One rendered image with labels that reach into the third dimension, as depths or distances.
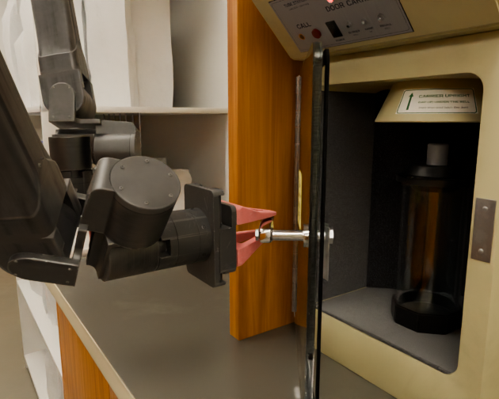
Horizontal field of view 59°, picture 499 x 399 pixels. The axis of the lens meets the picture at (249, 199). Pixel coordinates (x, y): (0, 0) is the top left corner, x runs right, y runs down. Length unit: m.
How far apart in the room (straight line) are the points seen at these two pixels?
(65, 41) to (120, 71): 0.88
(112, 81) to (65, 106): 0.93
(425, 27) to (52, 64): 0.49
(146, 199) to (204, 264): 0.14
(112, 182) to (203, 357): 0.46
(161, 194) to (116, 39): 1.26
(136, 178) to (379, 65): 0.38
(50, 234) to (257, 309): 0.49
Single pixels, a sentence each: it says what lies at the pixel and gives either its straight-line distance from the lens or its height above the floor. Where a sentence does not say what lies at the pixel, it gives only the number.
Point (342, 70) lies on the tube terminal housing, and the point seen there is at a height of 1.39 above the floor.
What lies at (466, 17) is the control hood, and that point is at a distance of 0.52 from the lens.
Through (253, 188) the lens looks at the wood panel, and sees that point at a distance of 0.74.
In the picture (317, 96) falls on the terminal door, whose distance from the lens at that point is 0.41.
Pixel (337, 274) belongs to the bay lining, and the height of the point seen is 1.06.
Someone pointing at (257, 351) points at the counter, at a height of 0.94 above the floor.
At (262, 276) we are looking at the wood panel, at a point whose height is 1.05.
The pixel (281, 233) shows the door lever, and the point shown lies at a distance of 0.46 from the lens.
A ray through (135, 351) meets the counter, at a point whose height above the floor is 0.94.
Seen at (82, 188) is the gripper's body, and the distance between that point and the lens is 0.68.
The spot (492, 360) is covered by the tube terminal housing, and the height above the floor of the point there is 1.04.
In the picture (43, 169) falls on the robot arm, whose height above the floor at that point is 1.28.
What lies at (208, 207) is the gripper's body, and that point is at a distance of 0.44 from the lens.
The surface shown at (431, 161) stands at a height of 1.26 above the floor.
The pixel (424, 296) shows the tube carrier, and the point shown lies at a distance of 0.69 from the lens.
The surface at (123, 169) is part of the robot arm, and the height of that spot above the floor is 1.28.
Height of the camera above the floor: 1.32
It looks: 10 degrees down
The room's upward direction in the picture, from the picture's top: straight up
